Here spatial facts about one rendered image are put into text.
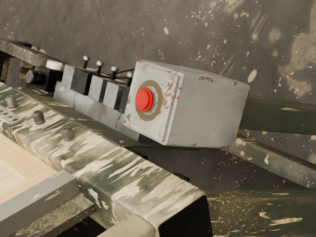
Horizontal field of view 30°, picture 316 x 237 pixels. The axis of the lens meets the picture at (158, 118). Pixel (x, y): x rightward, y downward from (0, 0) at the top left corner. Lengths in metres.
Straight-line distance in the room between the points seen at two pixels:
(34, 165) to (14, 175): 0.05
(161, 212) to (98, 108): 0.46
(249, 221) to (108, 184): 0.29
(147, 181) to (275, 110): 0.29
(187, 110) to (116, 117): 0.42
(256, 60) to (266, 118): 0.89
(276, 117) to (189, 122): 0.26
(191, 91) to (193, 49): 1.30
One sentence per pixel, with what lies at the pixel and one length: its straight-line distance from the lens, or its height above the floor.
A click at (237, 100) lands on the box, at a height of 0.78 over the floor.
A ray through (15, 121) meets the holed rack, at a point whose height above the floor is 0.89.
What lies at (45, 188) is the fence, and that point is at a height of 0.95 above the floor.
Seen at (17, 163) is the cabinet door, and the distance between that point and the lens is 1.33.
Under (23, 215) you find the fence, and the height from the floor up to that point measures 1.00.
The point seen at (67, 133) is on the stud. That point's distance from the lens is 1.27.
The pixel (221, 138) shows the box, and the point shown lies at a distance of 1.03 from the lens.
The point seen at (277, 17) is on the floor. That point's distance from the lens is 2.01.
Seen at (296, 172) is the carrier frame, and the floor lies 0.18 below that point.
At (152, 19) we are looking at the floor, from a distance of 2.44.
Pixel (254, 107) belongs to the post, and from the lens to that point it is 1.12.
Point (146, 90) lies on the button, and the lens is 0.96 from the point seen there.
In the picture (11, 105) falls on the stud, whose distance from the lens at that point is 1.50.
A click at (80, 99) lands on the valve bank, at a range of 1.47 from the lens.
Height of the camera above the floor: 1.57
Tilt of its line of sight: 42 degrees down
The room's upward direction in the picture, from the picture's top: 85 degrees counter-clockwise
